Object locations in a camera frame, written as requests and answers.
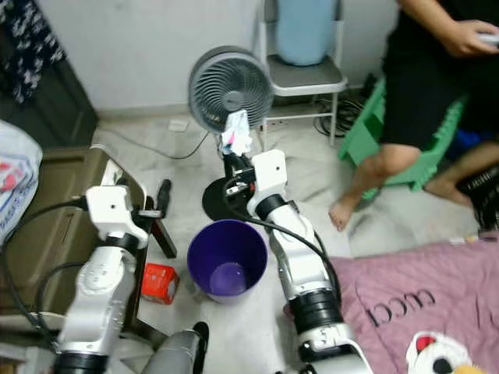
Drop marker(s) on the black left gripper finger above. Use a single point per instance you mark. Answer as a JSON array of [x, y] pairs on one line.
[[164, 195]]

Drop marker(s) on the pink cartoon print blanket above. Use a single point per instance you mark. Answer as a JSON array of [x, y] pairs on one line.
[[421, 296]]

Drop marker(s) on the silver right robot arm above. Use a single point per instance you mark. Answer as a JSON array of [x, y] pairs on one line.
[[304, 265]]

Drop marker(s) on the person in black clothes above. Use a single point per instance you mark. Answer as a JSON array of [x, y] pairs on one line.
[[421, 86]]

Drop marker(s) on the purple waste bin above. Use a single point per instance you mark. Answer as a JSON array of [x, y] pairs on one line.
[[207, 249]]

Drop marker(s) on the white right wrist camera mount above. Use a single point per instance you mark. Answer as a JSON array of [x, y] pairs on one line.
[[269, 171]]

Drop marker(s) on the small red box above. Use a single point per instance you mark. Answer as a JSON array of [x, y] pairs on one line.
[[160, 284]]

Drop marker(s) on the dark floral cloth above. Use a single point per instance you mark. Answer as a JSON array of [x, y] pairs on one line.
[[27, 39]]

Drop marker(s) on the grey folding chair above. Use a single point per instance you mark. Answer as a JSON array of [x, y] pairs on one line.
[[304, 78]]

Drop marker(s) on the white blue paper wrapper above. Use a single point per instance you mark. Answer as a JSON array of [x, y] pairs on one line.
[[235, 132]]

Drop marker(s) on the person's right hand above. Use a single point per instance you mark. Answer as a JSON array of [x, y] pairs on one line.
[[464, 39]]

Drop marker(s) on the white printed bag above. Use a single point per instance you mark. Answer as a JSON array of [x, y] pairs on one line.
[[17, 179]]

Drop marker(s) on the green plastic basket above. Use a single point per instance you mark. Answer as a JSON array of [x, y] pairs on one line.
[[359, 140]]

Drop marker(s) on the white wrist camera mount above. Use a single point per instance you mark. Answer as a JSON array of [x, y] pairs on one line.
[[109, 209], [269, 171]]

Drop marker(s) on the grey left robot leg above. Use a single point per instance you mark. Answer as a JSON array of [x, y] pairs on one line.
[[175, 354]]

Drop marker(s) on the grey handheld controller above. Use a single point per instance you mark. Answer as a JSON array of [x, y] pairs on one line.
[[490, 39]]

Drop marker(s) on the dark wooden cabinet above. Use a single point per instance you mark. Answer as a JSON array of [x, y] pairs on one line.
[[62, 117]]

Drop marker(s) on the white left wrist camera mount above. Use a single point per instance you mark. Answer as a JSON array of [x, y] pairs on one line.
[[109, 209]]

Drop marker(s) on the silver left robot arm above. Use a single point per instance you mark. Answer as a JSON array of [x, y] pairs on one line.
[[97, 304]]

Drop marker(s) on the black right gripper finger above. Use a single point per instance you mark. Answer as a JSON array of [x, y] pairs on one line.
[[238, 164], [228, 162]]

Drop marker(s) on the light blue cushion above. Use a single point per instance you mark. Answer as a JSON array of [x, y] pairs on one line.
[[304, 31]]

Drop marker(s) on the grey standing fan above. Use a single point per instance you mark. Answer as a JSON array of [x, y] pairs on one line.
[[230, 89]]

